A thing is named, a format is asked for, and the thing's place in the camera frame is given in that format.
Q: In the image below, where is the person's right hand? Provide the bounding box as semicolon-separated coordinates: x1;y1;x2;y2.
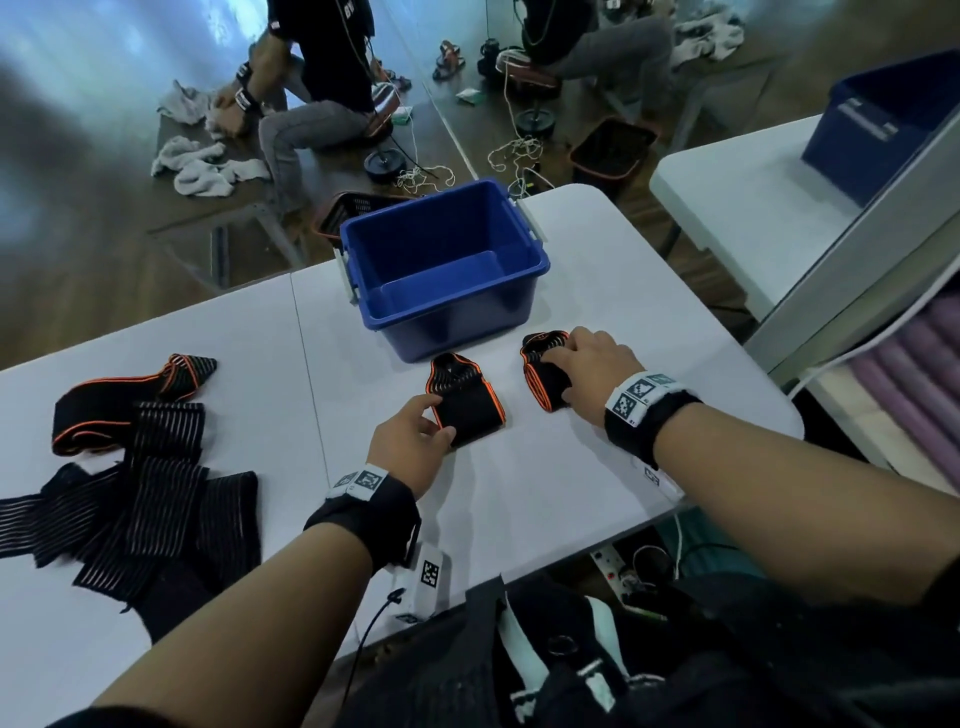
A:
541;326;648;429

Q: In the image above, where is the person's left hand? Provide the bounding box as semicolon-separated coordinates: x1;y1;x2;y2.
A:
365;393;457;502

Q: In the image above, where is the blue plastic bin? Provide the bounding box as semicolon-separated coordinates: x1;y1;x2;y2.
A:
333;177;553;364

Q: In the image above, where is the person's right forearm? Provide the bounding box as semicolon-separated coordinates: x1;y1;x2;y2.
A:
652;404;960;609

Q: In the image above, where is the person's left forearm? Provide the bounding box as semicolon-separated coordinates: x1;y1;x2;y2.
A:
93;522;375;728

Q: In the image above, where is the person's black chest harness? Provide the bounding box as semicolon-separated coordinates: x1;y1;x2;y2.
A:
333;554;960;728

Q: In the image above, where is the white power strip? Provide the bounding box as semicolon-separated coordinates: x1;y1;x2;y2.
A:
588;545;640;604

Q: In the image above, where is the black basket orange rim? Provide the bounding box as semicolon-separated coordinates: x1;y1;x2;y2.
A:
312;190;412;247

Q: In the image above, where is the grey metal beam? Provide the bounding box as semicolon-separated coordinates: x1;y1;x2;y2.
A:
744;104;960;388

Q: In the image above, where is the red-seat stool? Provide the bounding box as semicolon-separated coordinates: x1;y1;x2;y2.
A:
362;80;409;185

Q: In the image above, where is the purple rolled mat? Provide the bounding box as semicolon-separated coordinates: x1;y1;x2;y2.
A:
888;318;960;421
926;292;960;354
847;352;960;489

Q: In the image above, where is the low wooden table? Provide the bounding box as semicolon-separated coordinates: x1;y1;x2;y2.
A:
146;97;309;294

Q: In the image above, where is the white towel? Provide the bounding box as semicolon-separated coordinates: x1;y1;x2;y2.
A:
173;157;273;199
155;79;219;127
149;134;228;178

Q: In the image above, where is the brown sandal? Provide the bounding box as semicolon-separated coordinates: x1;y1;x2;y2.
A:
431;39;467;83

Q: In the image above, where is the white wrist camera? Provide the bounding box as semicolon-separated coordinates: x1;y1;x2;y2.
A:
389;541;448;625
633;457;688;504

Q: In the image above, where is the thin black camera cable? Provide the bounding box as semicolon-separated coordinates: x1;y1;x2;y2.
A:
341;587;408;710

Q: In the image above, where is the long white cable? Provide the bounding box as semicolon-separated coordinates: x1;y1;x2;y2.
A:
785;254;960;403

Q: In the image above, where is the white cord coil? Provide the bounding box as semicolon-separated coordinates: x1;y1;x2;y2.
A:
392;112;457;199

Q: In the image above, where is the large wall mirror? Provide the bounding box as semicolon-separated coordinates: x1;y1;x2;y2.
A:
419;0;960;324

